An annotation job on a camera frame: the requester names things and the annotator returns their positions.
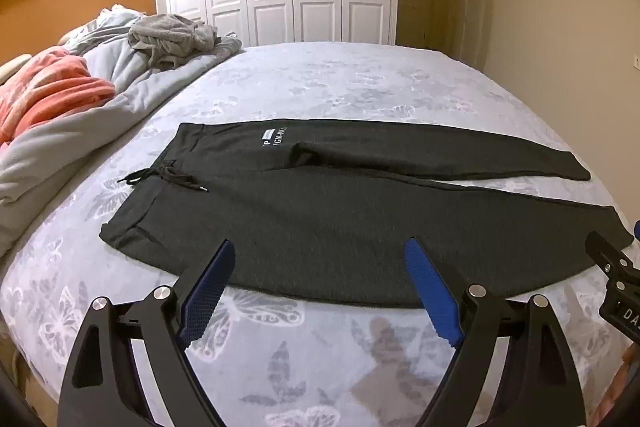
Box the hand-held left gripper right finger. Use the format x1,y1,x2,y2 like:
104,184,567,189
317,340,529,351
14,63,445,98
405,237,586,427

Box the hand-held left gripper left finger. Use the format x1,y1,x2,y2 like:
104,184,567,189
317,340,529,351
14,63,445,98
57,239,236,427

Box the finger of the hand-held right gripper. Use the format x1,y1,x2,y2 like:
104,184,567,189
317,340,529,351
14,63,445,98
585,230,640,281

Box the dark grey pants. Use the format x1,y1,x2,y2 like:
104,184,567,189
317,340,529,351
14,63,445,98
99,118,635,309

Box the beige bed base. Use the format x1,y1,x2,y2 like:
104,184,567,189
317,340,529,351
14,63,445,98
10,347,63,413

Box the butterfly print grey bedsheet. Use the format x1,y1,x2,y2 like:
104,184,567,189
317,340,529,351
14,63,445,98
0,42,640,427

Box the light grey duvet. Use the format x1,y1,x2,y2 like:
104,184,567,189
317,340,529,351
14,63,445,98
0,6,246,259

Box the pink striped blanket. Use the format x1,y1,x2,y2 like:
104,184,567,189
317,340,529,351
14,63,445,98
0,47,117,146

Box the grey crumpled garment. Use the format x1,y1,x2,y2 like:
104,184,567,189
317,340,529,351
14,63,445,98
127,13,223,69

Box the beige pillow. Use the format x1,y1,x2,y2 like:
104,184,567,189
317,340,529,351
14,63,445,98
0,54,34,84

